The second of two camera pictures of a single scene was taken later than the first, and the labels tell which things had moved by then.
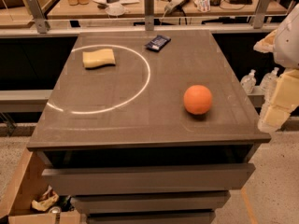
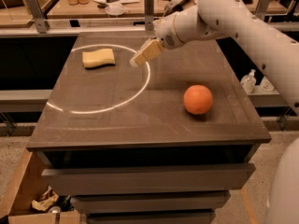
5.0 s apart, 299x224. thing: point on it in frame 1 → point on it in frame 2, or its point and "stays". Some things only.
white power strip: (177, 2) stays
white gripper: (288, 46) → (164, 35)
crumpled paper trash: (48, 199) stays
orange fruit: (197, 99) stays
